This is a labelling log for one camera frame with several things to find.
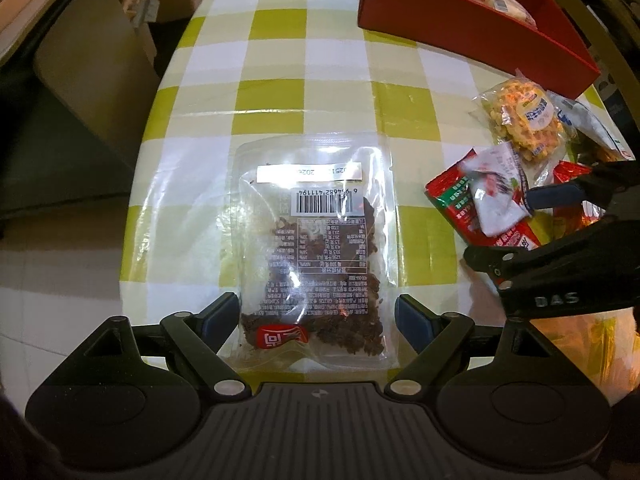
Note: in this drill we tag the red packet with green edge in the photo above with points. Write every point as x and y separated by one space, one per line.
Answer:
450 197

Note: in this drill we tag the beige board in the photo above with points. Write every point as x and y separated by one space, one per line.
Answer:
95 60

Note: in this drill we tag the orange plastic bag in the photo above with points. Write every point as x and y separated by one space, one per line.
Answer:
585 340

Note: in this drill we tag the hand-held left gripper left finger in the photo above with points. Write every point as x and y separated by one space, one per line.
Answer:
222 322

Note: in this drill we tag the round cake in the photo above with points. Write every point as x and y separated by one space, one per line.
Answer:
505 2

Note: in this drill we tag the clear dried meat packet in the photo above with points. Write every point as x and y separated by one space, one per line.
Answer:
310 240

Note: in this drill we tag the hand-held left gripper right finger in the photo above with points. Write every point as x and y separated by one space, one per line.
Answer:
412 320

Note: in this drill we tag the clear corn puff packet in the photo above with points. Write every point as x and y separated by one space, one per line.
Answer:
522 115

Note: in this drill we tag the red cardboard box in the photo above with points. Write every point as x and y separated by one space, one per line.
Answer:
450 20

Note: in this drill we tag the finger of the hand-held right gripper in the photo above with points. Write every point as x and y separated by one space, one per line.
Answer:
490 258
550 196

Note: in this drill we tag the small red white packet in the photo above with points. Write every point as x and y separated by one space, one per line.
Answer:
492 200

